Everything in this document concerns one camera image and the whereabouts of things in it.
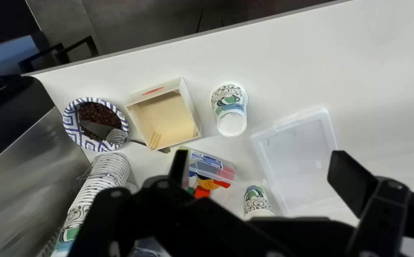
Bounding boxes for clear plastic container lid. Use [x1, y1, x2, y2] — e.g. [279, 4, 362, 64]
[250, 105, 340, 216]

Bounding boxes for tall stack of paper cups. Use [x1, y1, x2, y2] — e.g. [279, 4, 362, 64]
[49, 151, 133, 257]

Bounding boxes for dark coffee beans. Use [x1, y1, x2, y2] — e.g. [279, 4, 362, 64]
[78, 101, 125, 132]

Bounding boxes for metal spoon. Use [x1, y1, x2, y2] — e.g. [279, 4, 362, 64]
[79, 118, 148, 146]

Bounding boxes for stainless steel ice machine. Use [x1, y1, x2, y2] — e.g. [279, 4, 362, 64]
[0, 75, 95, 257]

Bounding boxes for square wooden box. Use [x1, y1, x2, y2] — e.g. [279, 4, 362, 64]
[123, 76, 203, 151]

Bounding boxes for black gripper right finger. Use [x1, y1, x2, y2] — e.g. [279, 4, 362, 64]
[326, 149, 382, 221]

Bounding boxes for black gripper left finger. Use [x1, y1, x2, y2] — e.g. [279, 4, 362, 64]
[168, 148, 192, 189]

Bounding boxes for black metal frame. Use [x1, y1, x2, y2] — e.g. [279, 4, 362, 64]
[18, 34, 101, 74]

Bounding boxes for patterned paper cup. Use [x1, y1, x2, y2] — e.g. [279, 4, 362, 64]
[242, 184, 278, 221]
[209, 82, 250, 138]

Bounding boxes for blue patterned paper bowl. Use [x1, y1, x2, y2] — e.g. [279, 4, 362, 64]
[62, 95, 132, 154]

